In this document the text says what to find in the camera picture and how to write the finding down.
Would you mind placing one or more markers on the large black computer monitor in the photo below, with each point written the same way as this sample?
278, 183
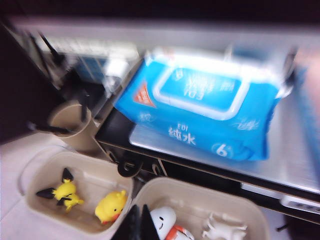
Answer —
17, 87

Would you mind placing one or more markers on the silver tipped pen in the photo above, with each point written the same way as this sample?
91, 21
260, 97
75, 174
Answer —
50, 128

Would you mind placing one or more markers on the black marker pen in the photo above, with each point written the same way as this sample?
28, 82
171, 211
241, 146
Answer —
84, 110

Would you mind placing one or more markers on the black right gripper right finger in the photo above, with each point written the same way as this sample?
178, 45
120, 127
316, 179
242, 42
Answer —
150, 227

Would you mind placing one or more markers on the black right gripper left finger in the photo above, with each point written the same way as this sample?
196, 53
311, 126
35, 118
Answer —
132, 227

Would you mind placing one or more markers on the wooden desk shelf organizer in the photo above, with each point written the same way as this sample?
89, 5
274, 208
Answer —
200, 180

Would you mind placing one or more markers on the black monitor with silver bezel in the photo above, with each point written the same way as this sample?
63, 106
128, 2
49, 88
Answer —
175, 32

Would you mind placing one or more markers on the silver flat laptop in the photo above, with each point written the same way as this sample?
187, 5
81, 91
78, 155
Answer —
295, 155

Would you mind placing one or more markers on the white power strip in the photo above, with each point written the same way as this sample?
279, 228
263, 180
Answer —
300, 203

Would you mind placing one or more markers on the yellow duck doll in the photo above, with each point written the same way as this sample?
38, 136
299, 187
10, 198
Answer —
110, 207

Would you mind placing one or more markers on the beige paper cup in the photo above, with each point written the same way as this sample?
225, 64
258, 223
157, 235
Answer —
80, 140

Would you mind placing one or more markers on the small white cat doll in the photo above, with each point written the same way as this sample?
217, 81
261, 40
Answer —
222, 228

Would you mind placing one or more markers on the beige paper box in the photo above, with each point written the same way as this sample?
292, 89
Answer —
82, 225
200, 195

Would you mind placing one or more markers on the blue wet wipes pack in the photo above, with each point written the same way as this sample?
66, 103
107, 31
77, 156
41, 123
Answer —
200, 130

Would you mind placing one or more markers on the white doll with orange shirt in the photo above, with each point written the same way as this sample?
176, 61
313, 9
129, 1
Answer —
165, 220

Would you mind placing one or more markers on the yellow and black Pichu doll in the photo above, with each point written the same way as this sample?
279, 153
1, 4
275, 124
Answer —
66, 193

